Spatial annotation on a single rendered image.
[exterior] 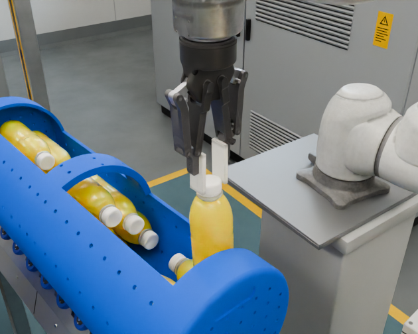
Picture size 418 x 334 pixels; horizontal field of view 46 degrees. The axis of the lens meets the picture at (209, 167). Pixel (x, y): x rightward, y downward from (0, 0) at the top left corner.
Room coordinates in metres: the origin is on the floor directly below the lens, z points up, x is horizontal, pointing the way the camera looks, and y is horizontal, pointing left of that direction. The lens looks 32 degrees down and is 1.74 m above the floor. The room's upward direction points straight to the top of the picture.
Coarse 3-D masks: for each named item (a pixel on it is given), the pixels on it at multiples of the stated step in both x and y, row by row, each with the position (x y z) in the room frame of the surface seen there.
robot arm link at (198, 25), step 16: (176, 0) 0.60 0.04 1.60; (192, 0) 0.58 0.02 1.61; (208, 0) 0.58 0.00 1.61; (224, 0) 0.58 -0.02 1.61; (240, 0) 0.60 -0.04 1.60; (176, 16) 0.61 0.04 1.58; (192, 16) 0.58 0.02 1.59; (208, 16) 0.58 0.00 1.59; (224, 16) 0.59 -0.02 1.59; (240, 16) 0.61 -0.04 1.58; (176, 32) 0.61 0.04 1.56; (192, 32) 0.59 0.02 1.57; (208, 32) 0.58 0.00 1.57; (224, 32) 0.59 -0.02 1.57
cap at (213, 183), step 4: (208, 176) 0.64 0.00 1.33; (212, 176) 0.64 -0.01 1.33; (216, 176) 0.64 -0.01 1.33; (208, 180) 0.63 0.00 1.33; (212, 180) 0.63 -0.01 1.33; (216, 180) 0.63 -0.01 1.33; (220, 180) 0.63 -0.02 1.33; (208, 184) 0.62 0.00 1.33; (212, 184) 0.62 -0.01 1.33; (216, 184) 0.62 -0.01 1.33; (220, 184) 0.62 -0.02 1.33; (208, 188) 0.61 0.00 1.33; (212, 188) 0.61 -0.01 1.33; (216, 188) 0.61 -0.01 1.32; (220, 188) 0.62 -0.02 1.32; (208, 192) 0.61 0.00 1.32; (212, 192) 0.61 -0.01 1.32; (216, 192) 0.61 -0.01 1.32; (220, 192) 0.62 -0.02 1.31; (204, 196) 0.61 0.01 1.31; (208, 196) 0.61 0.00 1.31; (212, 196) 0.61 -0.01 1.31
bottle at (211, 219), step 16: (192, 208) 0.62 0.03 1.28; (208, 208) 0.60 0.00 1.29; (224, 208) 0.61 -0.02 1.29; (192, 224) 0.61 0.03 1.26; (208, 224) 0.59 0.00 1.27; (224, 224) 0.60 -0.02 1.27; (192, 240) 0.61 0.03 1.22; (208, 240) 0.59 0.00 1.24; (224, 240) 0.60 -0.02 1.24; (192, 256) 0.61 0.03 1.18; (208, 256) 0.59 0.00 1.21
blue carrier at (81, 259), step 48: (0, 144) 0.95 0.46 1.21; (0, 192) 0.84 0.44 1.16; (48, 192) 0.77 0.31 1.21; (144, 192) 0.89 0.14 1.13; (48, 240) 0.68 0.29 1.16; (96, 240) 0.63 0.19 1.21; (96, 288) 0.56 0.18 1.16; (144, 288) 0.52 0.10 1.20; (192, 288) 0.50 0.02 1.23; (240, 288) 0.51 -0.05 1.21; (288, 288) 0.60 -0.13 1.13
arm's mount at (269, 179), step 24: (288, 144) 1.29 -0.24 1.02; (312, 144) 1.29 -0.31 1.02; (240, 168) 1.15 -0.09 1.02; (264, 168) 1.16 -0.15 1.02; (288, 168) 1.16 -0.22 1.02; (240, 192) 1.06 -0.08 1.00; (264, 192) 1.04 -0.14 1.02; (288, 192) 1.04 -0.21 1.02; (312, 192) 1.04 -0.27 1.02; (408, 192) 1.05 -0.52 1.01; (288, 216) 0.94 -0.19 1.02; (312, 216) 0.94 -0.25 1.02; (336, 216) 0.94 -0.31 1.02; (360, 216) 0.95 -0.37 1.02; (312, 240) 0.86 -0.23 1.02
